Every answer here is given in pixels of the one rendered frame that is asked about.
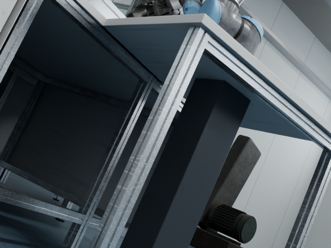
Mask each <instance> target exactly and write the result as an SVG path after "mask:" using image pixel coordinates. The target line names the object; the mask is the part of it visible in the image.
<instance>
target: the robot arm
mask: <svg viewBox="0 0 331 248"><path fill-rule="evenodd" d="M243 1H244V0H205V1H204V2H203V3H201V2H200V0H156V1H153V0H152V1H148V2H143V3H141V4H139V5H138V6H136V7H135V8H134V9H133V10H132V11H130V12H129V14H128V15H127V17H129V16H132V15H133V16H134V17H151V16H166V15H168V14H171V15H174V12H173V11H175V10H178V9H180V8H183V13H184V15H186V14H204V13H205V14H206V15H208V16H209V17H210V18H211V19H212V20H213V21H214V22H215V23H217V24H218V25H219V26H220V27H221V28H222V29H223V30H225V31H226V32H227V33H228V34H229V35H230V36H231V37H233V38H234V39H235V40H236V41H237V42H238V43H239V44H240V45H242V46H243V47H244V48H245V49H246V50H247V51H248V52H250V53H251V54H252V55H253V56H254V55H255V53H256V51H257V48H258V46H259V44H260V43H261V40H262V36H263V33H264V31H263V28H262V26H261V25H260V23H259V22H257V21H256V20H255V19H253V18H250V17H249V16H239V15H238V11H239V8H240V4H241V3H242V2H243ZM145 9H146V10H145ZM146 11H147V12H146ZM141 14H143V15H141Z"/></svg>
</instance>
